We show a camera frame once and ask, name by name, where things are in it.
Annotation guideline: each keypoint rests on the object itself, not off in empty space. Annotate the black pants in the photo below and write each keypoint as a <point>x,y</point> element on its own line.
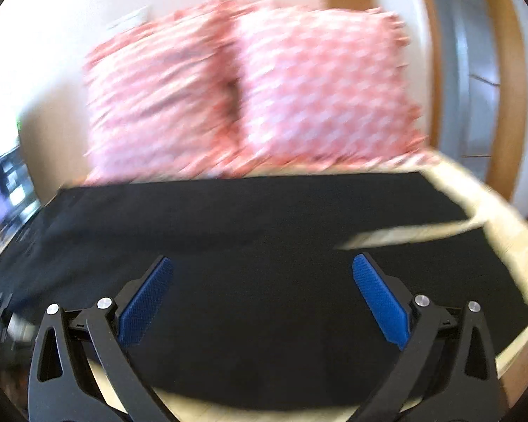
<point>262,311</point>

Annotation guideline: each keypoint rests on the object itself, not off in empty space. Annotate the wooden door frame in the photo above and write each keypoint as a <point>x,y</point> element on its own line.
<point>507,147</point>

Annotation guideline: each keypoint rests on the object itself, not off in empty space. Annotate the pink polka-dot pillow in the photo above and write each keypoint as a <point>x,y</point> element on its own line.
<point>324,86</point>
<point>159,100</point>

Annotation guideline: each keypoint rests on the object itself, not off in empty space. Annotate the right pink polka-dot pillow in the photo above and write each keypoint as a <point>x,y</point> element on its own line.
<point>324,86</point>

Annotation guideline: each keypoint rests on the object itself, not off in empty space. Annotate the cream yellow bedspread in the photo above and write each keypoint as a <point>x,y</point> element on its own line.
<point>507,232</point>

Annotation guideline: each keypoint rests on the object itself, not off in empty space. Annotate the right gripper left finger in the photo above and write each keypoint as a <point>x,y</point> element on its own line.
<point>61,384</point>

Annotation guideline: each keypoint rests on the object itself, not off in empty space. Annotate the left pink polka-dot pillow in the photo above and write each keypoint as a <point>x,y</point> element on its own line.
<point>159,100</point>

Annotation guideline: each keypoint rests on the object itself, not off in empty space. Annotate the wall television screen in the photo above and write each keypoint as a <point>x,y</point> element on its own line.
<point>18,199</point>

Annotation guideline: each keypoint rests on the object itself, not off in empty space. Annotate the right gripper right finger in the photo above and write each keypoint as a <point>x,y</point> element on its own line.
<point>446,370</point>

